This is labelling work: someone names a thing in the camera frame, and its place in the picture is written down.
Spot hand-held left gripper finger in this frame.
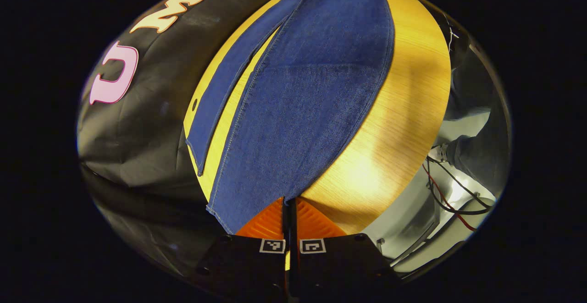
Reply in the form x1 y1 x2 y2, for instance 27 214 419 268
195 197 289 295
289 196 400 297

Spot blue denim jeans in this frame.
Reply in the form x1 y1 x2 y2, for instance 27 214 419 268
185 0 396 236

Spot grey metal table leg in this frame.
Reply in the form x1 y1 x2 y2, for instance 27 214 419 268
367 188 443 267

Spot black backdrop cloth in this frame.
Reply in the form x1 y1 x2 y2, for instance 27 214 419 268
77 0 469 280

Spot white shoe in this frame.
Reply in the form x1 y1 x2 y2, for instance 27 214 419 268
429 143 450 164

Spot person's grey trouser leg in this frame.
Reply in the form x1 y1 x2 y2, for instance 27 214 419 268
447 106 510 193

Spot red cable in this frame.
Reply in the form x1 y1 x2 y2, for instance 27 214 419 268
422 163 477 232

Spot black cable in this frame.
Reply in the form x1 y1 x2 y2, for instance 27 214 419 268
424 156 496 215

